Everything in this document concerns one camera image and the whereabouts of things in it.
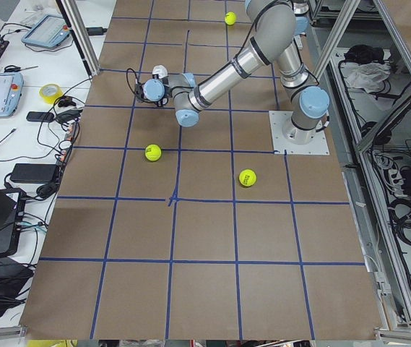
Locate tennis ball centre left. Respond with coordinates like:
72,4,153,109
144,144,162,162

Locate Wilson tennis ball can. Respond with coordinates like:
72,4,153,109
152,65,168,79

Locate yellow tape roll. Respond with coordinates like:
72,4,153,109
39,83,64,105

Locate black power adapter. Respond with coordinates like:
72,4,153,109
10,163,58,184

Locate crumpled white cloth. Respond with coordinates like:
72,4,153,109
345,62,391,93

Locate tennis ball with black print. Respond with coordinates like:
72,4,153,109
238,168,257,187

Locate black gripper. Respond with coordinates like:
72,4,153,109
152,74,170,107

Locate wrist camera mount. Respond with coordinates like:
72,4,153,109
134,83,149,103

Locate black handled scissors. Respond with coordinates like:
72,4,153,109
4,65,38,72

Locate tennis ball far end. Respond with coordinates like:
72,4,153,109
224,12,237,26

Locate aluminium frame post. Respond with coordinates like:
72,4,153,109
56,0,100,77

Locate far blue teach pendant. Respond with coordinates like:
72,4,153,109
21,14,70,48

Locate black phone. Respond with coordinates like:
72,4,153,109
26,111,55,123

